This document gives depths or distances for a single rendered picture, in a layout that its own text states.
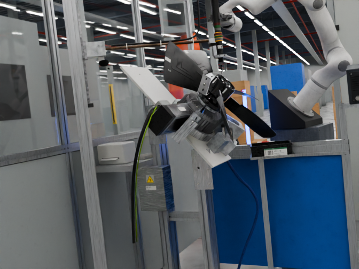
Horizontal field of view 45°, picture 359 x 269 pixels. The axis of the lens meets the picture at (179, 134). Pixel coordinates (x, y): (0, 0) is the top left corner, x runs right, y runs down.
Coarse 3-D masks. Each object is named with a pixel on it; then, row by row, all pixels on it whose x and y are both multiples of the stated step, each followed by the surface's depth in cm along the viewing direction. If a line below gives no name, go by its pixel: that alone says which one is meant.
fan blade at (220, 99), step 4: (220, 96) 188; (220, 100) 183; (220, 104) 180; (224, 108) 187; (220, 112) 204; (224, 112) 184; (224, 116) 180; (224, 120) 196; (228, 128) 188; (228, 132) 193; (232, 140) 187
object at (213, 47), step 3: (210, 39) 217; (213, 39) 218; (210, 42) 217; (213, 42) 218; (210, 45) 217; (213, 45) 217; (213, 48) 218; (213, 51) 218; (216, 51) 218; (213, 54) 218; (216, 54) 218; (222, 54) 217; (225, 54) 218; (216, 57) 218; (219, 57) 218; (225, 57) 221
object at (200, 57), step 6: (192, 54) 230; (198, 54) 230; (204, 54) 232; (198, 60) 225; (204, 60) 226; (198, 66) 222; (204, 66) 222; (210, 66) 223; (204, 72) 219; (210, 72) 220
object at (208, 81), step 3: (204, 75) 207; (201, 78) 206; (204, 78) 207; (207, 78) 208; (210, 78) 209; (201, 81) 206; (204, 81) 207; (207, 81) 208; (201, 84) 206; (207, 84) 208; (201, 87) 206; (204, 87) 207; (207, 87) 208; (198, 90) 205; (201, 90) 206; (204, 90) 207; (207, 90) 208; (204, 93) 207
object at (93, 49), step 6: (84, 42) 207; (90, 42) 206; (96, 42) 207; (102, 42) 207; (84, 48) 207; (90, 48) 206; (96, 48) 207; (102, 48) 207; (84, 54) 207; (90, 54) 206; (96, 54) 207; (102, 54) 207
